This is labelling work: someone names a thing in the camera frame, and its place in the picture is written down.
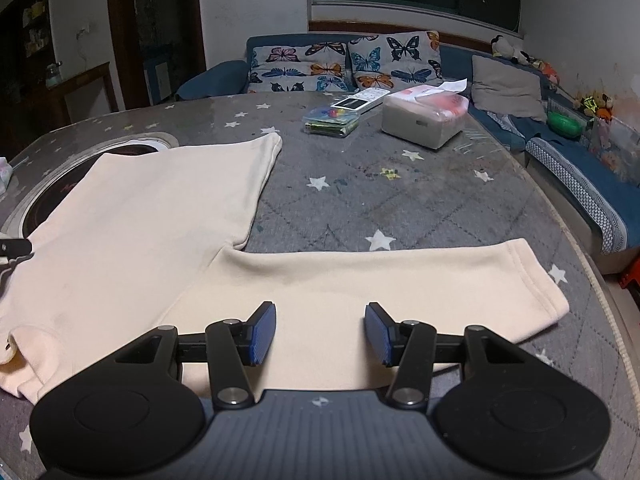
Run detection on cream sweatshirt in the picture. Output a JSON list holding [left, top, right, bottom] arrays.
[[1, 133, 568, 402]]

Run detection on round black induction cooker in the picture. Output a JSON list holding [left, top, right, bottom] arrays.
[[1, 130, 180, 238]]

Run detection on pink tissue pack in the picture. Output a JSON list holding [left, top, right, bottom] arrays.
[[0, 157, 13, 194]]

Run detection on wooden side table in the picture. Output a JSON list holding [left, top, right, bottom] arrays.
[[46, 62, 119, 129]]

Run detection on grey tissue box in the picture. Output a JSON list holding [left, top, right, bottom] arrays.
[[382, 79, 469, 151]]

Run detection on red plastic stool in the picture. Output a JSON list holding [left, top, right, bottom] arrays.
[[618, 258, 640, 289]]

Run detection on clear box of coloured items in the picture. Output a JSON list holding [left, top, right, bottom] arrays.
[[303, 106, 360, 138]]

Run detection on white remote control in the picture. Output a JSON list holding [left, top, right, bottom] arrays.
[[332, 88, 390, 114]]

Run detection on blue corner sofa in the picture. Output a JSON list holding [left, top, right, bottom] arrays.
[[177, 30, 639, 255]]

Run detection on green bowl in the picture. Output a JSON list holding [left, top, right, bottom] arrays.
[[547, 110, 584, 140]]

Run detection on grey cushion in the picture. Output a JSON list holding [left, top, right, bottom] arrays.
[[471, 55, 547, 122]]

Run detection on clear plastic storage box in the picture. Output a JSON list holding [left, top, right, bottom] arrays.
[[589, 118, 640, 188]]

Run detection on yellow plush toys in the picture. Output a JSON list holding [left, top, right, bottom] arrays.
[[574, 93, 614, 122]]

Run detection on black white plush toy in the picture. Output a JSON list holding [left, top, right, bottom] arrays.
[[490, 35, 532, 65]]

